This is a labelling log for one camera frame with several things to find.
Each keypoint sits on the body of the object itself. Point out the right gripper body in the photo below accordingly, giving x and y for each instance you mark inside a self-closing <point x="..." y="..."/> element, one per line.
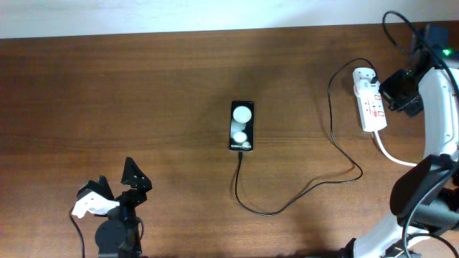
<point x="396" y="89"/>

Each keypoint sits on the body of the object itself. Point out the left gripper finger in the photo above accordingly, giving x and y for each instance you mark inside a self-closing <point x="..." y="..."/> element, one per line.
<point x="134" y="177"/>
<point x="101" y="187"/>

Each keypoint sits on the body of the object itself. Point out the black smartphone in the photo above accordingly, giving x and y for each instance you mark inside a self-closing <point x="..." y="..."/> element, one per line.
<point x="241" y="130"/>

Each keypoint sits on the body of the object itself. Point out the white power strip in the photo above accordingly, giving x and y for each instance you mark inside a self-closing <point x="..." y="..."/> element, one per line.
<point x="371" y="107"/>

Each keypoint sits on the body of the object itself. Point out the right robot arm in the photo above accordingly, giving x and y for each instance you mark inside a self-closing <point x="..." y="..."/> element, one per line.
<point x="421" y="207"/>

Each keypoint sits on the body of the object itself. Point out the white USB charger plug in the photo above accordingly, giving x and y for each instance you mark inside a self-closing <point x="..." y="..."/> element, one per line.
<point x="365" y="87"/>

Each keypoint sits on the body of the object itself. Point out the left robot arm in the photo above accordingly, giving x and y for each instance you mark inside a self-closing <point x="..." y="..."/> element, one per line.
<point x="120" y="235"/>

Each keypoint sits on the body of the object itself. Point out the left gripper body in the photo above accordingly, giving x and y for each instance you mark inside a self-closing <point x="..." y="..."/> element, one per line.
<point x="129" y="201"/>

